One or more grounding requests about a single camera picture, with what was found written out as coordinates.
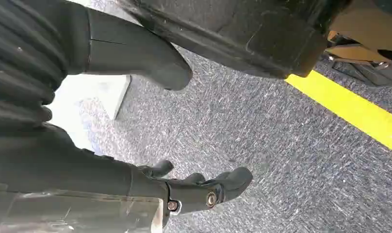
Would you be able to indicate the brown cardboard box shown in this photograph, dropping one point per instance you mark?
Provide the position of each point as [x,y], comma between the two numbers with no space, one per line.
[366,25]

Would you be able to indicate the dark grey metal floor frame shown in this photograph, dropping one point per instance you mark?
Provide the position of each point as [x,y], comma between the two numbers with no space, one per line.
[369,73]

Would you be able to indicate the yellow floor tape strip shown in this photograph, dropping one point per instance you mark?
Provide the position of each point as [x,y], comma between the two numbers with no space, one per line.
[350,106]

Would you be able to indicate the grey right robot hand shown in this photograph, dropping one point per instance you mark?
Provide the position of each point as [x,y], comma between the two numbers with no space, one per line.
[125,54]

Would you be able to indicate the black robot foot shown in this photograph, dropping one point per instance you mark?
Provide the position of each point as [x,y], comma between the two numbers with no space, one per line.
[247,32]

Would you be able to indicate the ribbed grey right arm sleeve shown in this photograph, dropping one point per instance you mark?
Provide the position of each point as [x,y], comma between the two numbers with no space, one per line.
[25,58]

